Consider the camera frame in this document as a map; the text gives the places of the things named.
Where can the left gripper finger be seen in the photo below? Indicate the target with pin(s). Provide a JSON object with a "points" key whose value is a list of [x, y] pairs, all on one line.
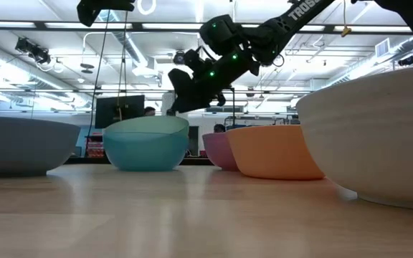
{"points": [[117, 4]]}

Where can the pink bowl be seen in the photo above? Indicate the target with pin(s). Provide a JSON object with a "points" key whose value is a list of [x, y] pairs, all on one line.
{"points": [[217, 150]]}

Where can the teal translucent bowl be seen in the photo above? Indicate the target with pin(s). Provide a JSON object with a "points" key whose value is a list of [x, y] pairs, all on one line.
{"points": [[145, 154]]}

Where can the orange bowl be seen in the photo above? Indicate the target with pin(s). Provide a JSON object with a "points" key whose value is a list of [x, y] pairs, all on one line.
{"points": [[274, 154]]}

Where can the grey-blue bowl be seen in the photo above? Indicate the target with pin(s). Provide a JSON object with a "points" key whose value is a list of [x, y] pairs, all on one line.
{"points": [[20, 143]]}

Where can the white bowl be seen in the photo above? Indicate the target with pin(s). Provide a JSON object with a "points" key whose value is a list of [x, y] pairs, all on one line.
{"points": [[378, 143]]}

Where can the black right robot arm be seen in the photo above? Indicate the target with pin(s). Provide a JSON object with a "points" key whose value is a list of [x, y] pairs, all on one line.
{"points": [[282, 27]]}

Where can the person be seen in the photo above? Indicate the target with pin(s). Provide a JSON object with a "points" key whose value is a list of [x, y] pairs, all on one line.
{"points": [[219, 128], [149, 111]]}

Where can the blue bin shelving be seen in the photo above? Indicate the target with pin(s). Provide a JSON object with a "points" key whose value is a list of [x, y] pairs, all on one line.
{"points": [[238, 126]]}

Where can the black ceiling spotlight cluster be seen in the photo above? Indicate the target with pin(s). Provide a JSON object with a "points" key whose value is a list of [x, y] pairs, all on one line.
{"points": [[34, 52]]}

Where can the black monitor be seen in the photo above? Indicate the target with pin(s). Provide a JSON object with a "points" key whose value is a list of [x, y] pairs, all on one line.
{"points": [[109, 111]]}

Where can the red bin rack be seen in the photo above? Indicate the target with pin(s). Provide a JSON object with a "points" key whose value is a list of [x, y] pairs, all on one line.
{"points": [[94, 147]]}

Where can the yellow hanging tag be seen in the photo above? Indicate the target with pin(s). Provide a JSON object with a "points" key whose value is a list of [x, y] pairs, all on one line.
{"points": [[346, 31]]}

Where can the thin black stand frame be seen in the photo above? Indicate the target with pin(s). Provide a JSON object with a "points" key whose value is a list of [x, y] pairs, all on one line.
{"points": [[232, 107]]}

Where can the black ceiling camera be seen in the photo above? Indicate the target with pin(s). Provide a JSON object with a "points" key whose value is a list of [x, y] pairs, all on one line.
{"points": [[179, 57]]}

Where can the silver ceiling duct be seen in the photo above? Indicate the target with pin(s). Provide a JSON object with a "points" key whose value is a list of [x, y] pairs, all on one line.
{"points": [[135, 53]]}

